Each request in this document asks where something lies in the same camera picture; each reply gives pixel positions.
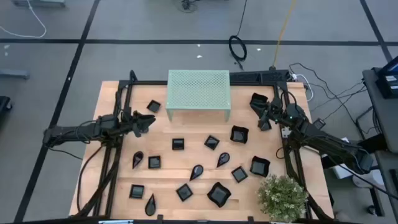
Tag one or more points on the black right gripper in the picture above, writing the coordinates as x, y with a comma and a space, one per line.
276, 112

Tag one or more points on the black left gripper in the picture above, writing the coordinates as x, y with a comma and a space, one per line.
130, 124

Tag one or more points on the black square mini plate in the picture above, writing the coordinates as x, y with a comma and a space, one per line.
154, 162
211, 142
178, 144
184, 192
153, 106
136, 191
239, 174

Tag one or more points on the black wavy-edged mini plate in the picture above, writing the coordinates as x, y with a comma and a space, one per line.
219, 194
258, 98
239, 135
259, 167

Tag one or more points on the black teardrop mini plate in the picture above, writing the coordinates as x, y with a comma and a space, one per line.
137, 158
224, 158
150, 207
197, 170

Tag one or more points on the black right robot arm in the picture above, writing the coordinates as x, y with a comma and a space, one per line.
326, 144

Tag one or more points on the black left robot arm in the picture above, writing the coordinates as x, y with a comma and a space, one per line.
71, 132

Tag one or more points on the black power strip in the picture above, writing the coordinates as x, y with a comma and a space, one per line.
264, 76

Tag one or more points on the small black adapter box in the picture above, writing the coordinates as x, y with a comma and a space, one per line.
319, 124

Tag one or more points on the green perforated metal shelf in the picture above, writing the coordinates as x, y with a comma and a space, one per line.
199, 90

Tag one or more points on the green artificial potted plant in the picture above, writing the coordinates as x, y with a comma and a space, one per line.
281, 199

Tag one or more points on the grey side desk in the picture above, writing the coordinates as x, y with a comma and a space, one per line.
381, 115

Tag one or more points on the black computer monitor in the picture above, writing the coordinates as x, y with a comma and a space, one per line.
388, 82

